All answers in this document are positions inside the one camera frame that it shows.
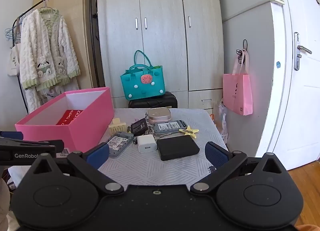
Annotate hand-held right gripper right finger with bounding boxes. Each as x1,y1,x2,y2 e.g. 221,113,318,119
190,141,287,194

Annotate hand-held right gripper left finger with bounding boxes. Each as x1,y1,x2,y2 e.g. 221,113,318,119
32,142,125,195

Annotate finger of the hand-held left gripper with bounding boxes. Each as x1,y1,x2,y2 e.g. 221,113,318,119
0,139,66,166
0,131,24,141

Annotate grey labelled device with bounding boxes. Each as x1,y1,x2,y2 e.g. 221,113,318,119
152,119,188,136
104,132,135,159

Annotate pink cardboard box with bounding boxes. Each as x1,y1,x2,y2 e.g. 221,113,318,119
14,87,115,153

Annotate yellow star hair clip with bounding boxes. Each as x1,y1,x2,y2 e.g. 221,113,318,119
179,125,200,138

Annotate black hard drive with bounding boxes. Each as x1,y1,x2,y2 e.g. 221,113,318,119
156,137,200,161

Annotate white charger block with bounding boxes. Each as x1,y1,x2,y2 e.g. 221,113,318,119
137,134,157,153

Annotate rose gold square case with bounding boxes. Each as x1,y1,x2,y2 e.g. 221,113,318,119
147,108,172,125

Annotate person's left forearm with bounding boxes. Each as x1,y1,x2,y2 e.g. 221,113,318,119
0,177,11,231

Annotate clear plastic bag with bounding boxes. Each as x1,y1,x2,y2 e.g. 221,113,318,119
210,98,229,144

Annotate cream hair claw clip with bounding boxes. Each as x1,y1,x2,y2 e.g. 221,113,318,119
108,118,127,135

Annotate red printed liner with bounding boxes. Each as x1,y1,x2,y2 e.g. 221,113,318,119
55,109,85,126

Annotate small black labelled device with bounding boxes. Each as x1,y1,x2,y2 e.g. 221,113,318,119
130,118,150,137

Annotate metal key bunch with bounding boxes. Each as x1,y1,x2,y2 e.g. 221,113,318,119
144,124,173,140

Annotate pink paper bag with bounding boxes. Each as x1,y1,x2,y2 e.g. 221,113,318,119
222,51,253,116

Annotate white tote bag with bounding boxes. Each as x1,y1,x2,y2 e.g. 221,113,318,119
7,24,22,77

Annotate black suitcase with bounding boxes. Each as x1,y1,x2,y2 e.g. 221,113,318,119
128,91,178,109

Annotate teal felt handbag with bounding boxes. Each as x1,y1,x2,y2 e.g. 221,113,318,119
120,50,166,101

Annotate white fleece robe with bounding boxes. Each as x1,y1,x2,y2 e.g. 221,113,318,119
19,8,81,114

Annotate white door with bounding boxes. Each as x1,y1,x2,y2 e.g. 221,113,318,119
262,0,320,171

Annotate black clothes rack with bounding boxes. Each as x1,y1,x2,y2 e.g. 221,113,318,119
12,0,105,115

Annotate grey wardrobe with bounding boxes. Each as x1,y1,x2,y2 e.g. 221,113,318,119
96,0,224,109

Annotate light wooden cabinet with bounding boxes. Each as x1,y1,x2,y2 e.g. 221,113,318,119
33,0,100,89

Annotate wire hangers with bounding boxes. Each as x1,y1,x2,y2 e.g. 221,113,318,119
4,17,22,42

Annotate black hair ties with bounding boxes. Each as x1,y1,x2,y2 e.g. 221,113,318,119
236,39,249,65

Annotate metal door handle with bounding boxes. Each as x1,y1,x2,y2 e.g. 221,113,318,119
294,32,312,71

